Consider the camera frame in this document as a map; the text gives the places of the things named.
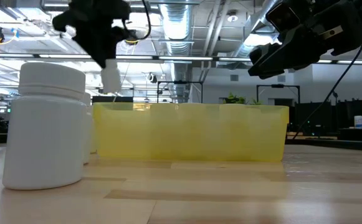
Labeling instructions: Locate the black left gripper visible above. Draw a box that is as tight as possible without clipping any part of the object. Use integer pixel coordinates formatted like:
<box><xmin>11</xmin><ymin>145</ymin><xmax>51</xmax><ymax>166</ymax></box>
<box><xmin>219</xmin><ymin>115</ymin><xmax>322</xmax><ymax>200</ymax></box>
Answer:
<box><xmin>52</xmin><ymin>0</ymin><xmax>131</xmax><ymax>69</ymax></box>

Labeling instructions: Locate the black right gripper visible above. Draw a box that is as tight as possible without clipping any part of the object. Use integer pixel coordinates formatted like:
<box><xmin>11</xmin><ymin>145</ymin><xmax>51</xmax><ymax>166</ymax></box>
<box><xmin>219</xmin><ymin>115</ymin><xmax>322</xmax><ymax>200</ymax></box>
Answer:
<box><xmin>248</xmin><ymin>0</ymin><xmax>362</xmax><ymax>80</ymax></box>

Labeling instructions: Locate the yellow translucent plastic basket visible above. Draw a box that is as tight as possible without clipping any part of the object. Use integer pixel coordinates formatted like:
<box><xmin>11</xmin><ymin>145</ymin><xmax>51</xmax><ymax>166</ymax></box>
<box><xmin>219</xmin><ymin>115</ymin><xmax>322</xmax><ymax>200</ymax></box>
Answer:
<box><xmin>92</xmin><ymin>101</ymin><xmax>290</xmax><ymax>162</ymax></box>

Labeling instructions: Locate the black flat box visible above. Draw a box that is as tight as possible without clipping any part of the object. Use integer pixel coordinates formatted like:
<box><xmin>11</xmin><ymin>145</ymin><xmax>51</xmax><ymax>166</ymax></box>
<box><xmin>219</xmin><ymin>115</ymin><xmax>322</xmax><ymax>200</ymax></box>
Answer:
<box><xmin>92</xmin><ymin>95</ymin><xmax>134</xmax><ymax>104</ymax></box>

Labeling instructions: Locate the small green potted plant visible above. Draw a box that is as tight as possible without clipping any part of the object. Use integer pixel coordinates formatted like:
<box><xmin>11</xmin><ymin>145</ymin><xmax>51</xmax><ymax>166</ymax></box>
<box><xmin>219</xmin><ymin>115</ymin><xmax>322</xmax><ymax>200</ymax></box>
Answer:
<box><xmin>222</xmin><ymin>91</ymin><xmax>262</xmax><ymax>106</ymax></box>

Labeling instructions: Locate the black background rig frame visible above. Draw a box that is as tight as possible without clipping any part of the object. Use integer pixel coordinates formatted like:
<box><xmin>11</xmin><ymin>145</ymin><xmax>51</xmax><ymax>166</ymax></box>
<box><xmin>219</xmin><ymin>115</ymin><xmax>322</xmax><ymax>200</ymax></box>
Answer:
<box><xmin>156</xmin><ymin>80</ymin><xmax>204</xmax><ymax>104</ymax></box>
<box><xmin>256</xmin><ymin>83</ymin><xmax>301</xmax><ymax>105</ymax></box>

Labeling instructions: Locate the silver ribbed ventilation duct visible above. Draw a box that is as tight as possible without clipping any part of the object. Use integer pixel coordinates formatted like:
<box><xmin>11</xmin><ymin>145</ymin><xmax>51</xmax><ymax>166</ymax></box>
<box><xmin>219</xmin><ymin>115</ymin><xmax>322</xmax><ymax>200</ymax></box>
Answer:
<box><xmin>159</xmin><ymin>0</ymin><xmax>197</xmax><ymax>103</ymax></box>
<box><xmin>233</xmin><ymin>0</ymin><xmax>281</xmax><ymax>58</ymax></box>

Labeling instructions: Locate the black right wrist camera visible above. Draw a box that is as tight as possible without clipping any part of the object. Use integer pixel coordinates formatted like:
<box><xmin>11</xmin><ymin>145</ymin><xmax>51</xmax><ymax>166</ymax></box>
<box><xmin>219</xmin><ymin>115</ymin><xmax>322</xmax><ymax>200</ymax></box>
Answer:
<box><xmin>266</xmin><ymin>1</ymin><xmax>303</xmax><ymax>32</ymax></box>

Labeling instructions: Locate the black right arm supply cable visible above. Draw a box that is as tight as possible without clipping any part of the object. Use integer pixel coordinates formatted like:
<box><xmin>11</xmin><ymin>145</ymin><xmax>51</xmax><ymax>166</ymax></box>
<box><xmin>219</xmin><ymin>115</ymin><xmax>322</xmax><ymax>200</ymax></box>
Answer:
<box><xmin>292</xmin><ymin>21</ymin><xmax>362</xmax><ymax>140</ymax></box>

